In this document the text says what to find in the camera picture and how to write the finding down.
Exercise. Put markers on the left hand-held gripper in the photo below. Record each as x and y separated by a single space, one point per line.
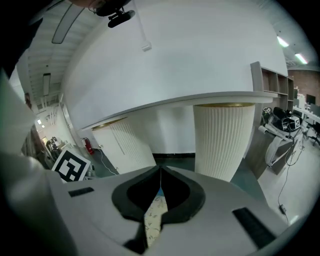
70 165

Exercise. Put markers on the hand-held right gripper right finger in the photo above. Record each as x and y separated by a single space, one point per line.
220 212

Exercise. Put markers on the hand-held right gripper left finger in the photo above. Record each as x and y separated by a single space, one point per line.
95 212

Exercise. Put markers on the cream patterned footstool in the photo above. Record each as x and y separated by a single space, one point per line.
153 222

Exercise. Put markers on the white table with fluted legs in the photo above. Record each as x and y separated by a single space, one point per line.
222 140

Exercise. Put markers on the red fire extinguisher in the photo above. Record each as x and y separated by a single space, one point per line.
88 147

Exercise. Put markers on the black power adapter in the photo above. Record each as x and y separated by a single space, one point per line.
283 209

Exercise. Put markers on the long ceiling light panel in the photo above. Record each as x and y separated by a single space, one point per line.
46 83
66 23

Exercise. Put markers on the spare gripper device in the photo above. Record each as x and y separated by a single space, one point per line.
291 123

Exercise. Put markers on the black bag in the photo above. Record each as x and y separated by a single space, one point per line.
281 112

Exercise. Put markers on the person's black shirt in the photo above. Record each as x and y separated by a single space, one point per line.
15 45

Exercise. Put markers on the grey shelf unit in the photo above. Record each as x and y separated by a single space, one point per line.
272 80

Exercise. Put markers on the person's head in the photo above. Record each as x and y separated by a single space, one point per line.
85 3

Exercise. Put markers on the fluorescent ceiling tube light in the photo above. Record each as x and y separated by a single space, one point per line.
282 41
300 57

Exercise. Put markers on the white wall junction box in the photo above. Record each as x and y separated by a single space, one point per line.
146 46

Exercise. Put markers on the black head-worn camera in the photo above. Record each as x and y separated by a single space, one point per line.
120 21

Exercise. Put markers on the white wall conduit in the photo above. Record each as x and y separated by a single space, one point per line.
141 22

